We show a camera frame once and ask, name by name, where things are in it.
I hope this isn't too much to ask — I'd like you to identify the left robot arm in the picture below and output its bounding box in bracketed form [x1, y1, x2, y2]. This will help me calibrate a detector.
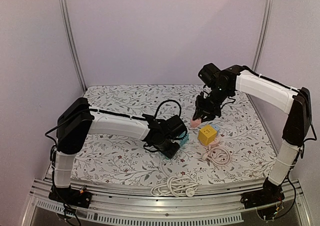
[45, 97, 187, 208]

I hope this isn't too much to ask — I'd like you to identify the teal power strip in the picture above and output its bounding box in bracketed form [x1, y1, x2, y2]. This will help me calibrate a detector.
[162, 133, 189, 159]

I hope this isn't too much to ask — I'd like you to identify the pink round power socket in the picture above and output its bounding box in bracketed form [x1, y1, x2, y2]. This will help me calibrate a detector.
[207, 134, 222, 148]

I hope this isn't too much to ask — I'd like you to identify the pink plug adapter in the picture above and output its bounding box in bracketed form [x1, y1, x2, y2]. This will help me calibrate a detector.
[190, 118, 202, 128]

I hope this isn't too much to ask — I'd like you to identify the floral patterned table mat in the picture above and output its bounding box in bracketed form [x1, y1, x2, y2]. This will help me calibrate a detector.
[44, 84, 282, 188]

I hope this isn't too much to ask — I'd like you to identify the aluminium frame post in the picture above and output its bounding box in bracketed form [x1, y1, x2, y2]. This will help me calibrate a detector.
[58, 0, 87, 92]
[252, 0, 273, 72]

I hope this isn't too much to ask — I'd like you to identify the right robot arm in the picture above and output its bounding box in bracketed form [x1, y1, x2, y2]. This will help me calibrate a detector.
[192, 63, 317, 208]

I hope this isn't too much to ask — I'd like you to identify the yellow cube socket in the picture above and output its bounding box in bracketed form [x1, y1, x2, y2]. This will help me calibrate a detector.
[197, 125, 217, 146]

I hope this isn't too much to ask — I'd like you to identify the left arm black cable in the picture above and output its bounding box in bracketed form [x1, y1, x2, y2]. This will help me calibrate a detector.
[153, 100, 183, 121]

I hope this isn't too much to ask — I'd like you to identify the white power strip cable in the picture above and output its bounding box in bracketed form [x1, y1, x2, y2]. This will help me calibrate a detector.
[149, 157, 201, 198]

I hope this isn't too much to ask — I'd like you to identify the blue plug adapter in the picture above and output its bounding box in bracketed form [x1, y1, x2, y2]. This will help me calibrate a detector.
[212, 125, 220, 133]

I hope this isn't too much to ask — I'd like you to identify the left aluminium frame post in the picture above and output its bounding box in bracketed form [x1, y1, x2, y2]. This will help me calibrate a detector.
[58, 0, 87, 92]

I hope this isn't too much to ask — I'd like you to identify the right aluminium frame post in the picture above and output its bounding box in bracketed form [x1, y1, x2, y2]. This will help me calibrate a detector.
[252, 0, 273, 72]

